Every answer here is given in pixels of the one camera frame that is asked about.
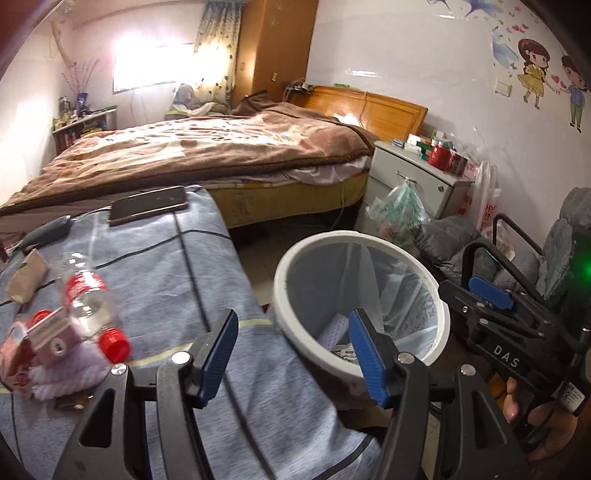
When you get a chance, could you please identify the red jar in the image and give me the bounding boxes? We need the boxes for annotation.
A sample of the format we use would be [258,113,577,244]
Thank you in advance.
[427,141,453,171]

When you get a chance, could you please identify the white nightstand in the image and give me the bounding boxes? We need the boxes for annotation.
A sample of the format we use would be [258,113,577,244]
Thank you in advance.
[362,141,476,227]

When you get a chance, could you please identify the pink carton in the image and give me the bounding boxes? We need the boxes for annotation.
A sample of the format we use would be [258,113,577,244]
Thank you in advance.
[0,308,81,393]

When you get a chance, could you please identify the white and red plastic bag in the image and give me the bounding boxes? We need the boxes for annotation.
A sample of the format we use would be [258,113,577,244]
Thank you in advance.
[462,161,502,234]

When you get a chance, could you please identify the white wall shelf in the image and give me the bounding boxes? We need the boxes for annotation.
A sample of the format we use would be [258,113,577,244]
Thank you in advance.
[52,105,118,155]

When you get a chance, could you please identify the clear bottle with red cap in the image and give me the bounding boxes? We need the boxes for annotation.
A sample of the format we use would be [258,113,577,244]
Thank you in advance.
[60,251,131,363]

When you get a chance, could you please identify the brown snack wrapper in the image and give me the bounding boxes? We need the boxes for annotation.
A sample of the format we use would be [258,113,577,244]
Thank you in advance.
[55,393,90,411]

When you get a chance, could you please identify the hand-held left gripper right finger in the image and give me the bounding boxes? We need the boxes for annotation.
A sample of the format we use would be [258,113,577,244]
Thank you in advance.
[348,308,532,480]

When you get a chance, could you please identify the blue checked tablecloth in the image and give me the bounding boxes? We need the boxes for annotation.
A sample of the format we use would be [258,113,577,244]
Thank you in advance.
[0,185,384,480]

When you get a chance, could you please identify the smartphone with brown case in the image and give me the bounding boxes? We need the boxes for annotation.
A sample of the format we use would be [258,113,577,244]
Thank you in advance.
[108,185,190,227]

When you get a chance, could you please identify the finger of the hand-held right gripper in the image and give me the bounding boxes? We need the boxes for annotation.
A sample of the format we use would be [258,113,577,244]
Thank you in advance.
[492,213,546,278]
[438,240,522,324]

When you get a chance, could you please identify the white knitted cloth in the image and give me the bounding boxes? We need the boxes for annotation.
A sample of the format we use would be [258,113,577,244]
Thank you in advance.
[30,342,112,402]

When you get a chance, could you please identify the bright window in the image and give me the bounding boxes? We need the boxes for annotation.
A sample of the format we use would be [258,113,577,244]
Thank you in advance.
[113,41,195,95]

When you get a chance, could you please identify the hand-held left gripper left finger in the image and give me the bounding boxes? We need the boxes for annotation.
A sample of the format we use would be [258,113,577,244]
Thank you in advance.
[53,309,241,480]

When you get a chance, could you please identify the green printed plastic bag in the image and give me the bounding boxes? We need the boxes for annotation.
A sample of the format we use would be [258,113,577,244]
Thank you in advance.
[367,180,430,245]

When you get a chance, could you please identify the yellow mattress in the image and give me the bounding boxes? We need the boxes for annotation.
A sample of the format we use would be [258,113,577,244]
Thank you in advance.
[205,178,370,229]

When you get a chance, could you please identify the clear plastic bin liner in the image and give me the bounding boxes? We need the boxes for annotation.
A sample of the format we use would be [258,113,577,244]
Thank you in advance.
[284,240,439,361]

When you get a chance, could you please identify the person's right hand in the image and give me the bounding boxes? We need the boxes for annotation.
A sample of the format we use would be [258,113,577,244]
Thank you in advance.
[503,378,591,462]

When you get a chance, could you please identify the stack of small boxes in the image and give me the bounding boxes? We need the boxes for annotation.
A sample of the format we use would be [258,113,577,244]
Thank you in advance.
[404,133,435,156]

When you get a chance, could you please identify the purple dried branches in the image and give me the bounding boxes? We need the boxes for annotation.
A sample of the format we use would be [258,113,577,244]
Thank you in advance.
[62,58,100,112]

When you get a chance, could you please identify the wooden headboard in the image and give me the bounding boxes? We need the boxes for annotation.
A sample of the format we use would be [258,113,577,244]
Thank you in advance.
[288,84,428,146]

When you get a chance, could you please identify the brown blanket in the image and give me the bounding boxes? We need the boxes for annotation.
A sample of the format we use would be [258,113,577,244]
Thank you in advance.
[0,95,377,217]

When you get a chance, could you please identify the cartoon couple wall sticker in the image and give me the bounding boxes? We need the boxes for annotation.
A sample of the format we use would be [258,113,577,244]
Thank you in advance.
[515,39,591,134]

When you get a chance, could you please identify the blue flower wall sticker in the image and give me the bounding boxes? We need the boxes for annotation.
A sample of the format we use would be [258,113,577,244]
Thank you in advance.
[427,0,525,68]

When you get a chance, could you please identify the grey padded chair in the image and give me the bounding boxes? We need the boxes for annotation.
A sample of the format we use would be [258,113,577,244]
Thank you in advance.
[413,187,591,319]

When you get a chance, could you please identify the white plastic trash bin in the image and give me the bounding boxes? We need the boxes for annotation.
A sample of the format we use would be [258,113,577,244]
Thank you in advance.
[272,231,451,393]

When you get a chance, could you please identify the plush doll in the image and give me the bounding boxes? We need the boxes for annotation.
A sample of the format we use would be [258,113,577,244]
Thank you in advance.
[166,83,229,118]

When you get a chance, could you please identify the brown paper bag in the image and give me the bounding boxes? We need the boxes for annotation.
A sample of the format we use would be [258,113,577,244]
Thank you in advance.
[6,249,49,304]

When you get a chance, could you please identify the row of small bottles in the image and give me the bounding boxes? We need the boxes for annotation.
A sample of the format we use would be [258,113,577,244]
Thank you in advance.
[53,95,89,131]

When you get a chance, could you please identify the wooden wardrobe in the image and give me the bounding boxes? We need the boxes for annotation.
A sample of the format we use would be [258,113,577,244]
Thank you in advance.
[233,0,319,107]

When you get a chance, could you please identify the floral curtain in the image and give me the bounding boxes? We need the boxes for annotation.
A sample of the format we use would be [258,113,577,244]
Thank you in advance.
[191,0,241,104]

